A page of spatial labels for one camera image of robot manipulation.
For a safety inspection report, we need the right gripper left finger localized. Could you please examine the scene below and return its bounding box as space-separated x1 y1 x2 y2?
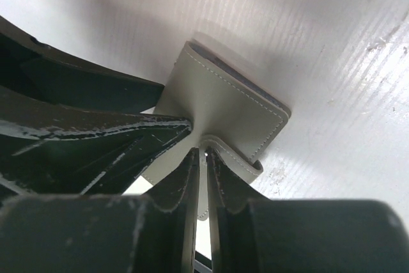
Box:
1 148 200 272

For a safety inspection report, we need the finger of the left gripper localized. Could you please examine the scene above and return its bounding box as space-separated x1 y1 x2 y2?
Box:
1 18 164 114
1 88 192 198

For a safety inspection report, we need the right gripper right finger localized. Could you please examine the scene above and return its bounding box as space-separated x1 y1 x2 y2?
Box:
205 147 408 272

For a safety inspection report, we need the grey leather card holder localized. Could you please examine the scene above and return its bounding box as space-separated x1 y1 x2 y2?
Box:
143 40 291 221

